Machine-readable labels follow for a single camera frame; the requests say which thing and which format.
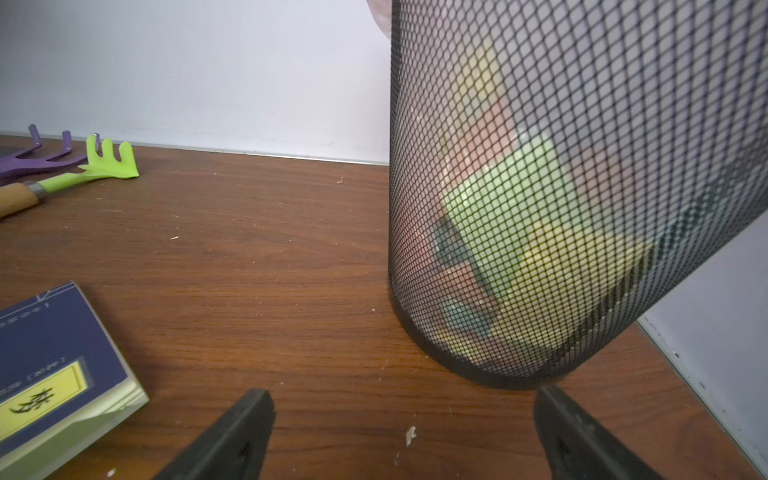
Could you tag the dark blue book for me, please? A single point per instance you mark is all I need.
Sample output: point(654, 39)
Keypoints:
point(64, 382)

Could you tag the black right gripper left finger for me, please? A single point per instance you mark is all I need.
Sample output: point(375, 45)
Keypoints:
point(233, 447)

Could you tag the black mesh waste bin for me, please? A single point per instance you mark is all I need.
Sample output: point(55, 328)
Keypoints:
point(558, 167)

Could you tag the green garden rake toy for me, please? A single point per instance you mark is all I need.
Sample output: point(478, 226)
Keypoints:
point(101, 164)

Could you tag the purple garden fork toy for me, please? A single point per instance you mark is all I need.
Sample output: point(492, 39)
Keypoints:
point(23, 162)

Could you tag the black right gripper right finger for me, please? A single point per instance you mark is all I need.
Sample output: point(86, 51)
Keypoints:
point(577, 446)

